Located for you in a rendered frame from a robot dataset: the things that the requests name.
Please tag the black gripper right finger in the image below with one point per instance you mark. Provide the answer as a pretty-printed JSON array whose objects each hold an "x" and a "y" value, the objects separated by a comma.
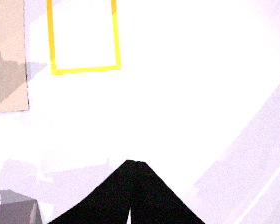
[{"x": 153, "y": 202}]

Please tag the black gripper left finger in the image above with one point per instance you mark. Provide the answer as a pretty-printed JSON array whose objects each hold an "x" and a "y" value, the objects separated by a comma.
[{"x": 108, "y": 203}]

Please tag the yellow flat bar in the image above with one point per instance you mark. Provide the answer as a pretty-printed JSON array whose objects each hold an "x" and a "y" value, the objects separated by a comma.
[{"x": 51, "y": 42}]

